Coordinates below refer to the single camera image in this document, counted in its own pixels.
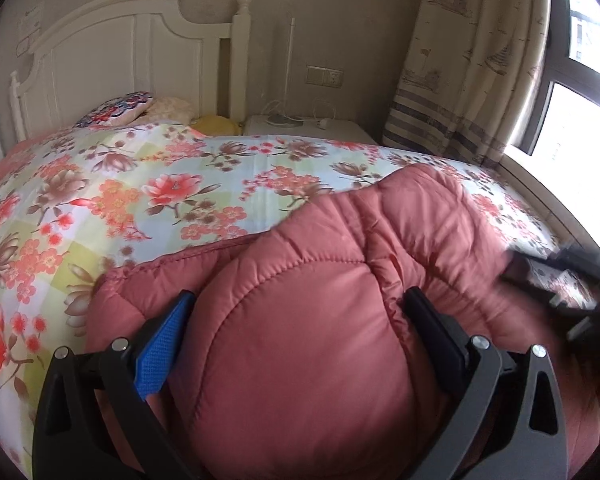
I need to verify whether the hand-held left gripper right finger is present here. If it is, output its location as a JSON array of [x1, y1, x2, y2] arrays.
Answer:
[[402, 287, 568, 480]]

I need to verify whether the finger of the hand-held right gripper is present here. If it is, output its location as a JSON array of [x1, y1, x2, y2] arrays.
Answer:
[[502, 266, 588, 317], [509, 251, 571, 275]]

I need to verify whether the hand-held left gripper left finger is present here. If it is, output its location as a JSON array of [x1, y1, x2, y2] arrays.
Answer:
[[31, 290, 201, 480]]

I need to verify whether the pink padded jacket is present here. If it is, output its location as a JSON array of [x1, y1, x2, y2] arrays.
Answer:
[[85, 162, 600, 480]]

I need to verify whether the window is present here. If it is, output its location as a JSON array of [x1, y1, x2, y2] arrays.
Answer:
[[502, 0, 600, 243]]

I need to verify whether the floral bedsheet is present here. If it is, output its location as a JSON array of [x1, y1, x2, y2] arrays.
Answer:
[[0, 120, 600, 476]]

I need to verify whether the striped printed curtain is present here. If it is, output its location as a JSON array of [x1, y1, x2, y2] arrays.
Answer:
[[382, 0, 553, 168]]

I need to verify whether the white nightstand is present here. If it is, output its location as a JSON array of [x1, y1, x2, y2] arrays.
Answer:
[[242, 114, 381, 147]]

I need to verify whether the yellow pillow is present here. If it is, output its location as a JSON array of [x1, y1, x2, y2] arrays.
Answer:
[[190, 115, 241, 137]]

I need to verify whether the pink cloth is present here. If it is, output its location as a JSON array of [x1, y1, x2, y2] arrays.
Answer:
[[0, 139, 38, 187]]

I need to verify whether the peach plush pillow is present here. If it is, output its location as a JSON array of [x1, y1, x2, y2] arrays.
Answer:
[[140, 97, 197, 125]]

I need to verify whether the red blue patterned pillow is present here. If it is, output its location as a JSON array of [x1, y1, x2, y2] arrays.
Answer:
[[75, 91, 155, 128]]

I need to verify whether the white slim desk lamp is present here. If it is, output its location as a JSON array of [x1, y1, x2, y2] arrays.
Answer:
[[265, 17, 304, 127]]

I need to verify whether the white wooden headboard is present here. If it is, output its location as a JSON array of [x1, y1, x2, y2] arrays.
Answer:
[[9, 0, 253, 143]]

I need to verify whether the white cable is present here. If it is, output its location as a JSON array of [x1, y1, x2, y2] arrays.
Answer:
[[260, 99, 337, 122]]

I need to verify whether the wall socket plate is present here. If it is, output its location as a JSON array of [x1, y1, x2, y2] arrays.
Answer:
[[305, 65, 345, 89]]

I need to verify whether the paper note on wall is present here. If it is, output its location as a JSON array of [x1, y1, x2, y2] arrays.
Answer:
[[16, 4, 46, 56]]

